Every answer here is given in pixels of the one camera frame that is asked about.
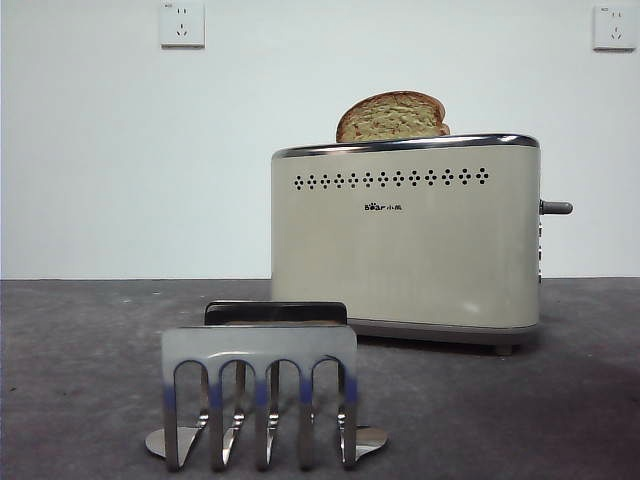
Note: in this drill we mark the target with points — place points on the cream toaster with chrome top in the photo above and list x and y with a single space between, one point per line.
402 260

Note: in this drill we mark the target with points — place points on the brown-crusted bread slice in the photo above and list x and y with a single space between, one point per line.
390 117

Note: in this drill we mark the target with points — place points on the grey toaster lever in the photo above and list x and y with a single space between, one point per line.
557 207

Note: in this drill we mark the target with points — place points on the stainless steel toast rack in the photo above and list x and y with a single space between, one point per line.
257 342

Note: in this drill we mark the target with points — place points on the white wall socket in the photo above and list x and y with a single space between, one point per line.
182 25
614 29

